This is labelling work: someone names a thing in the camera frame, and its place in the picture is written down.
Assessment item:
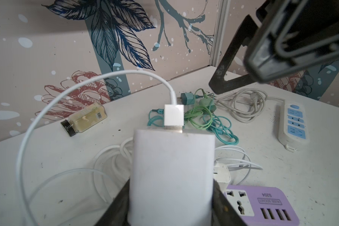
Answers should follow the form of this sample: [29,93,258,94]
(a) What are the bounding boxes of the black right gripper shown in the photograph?
[208,0,339,95]

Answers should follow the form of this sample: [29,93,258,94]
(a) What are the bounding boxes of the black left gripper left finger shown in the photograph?
[95,180,130,226]

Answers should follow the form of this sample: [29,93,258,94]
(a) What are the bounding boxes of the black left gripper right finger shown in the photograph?
[211,180,247,226]

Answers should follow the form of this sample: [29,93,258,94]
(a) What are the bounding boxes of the purple power strip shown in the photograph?
[224,185,300,226]

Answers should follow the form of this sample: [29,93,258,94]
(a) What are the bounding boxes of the white charger plug adapter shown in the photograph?
[127,128,215,226]

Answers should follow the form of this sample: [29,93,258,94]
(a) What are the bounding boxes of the white blue small device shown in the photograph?
[278,100,310,152]

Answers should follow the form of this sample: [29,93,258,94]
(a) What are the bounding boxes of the white labelled adapter with cable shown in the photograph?
[215,145,264,185]

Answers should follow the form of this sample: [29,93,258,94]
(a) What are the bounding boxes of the teal charger dark band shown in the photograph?
[177,92,196,105]

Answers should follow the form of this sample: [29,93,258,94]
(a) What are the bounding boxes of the white cable coil right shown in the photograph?
[214,88,284,123]

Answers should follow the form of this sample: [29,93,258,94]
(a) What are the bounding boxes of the light green charger cable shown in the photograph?
[183,89,218,131]

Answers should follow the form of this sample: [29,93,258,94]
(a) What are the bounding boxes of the aluminium frame post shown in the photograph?
[210,0,231,66]

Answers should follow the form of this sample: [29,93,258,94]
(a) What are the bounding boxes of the teal cable bundle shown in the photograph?
[146,108,240,146]

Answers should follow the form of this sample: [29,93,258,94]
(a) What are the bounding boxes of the thin white charger cable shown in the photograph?
[15,70,185,226]

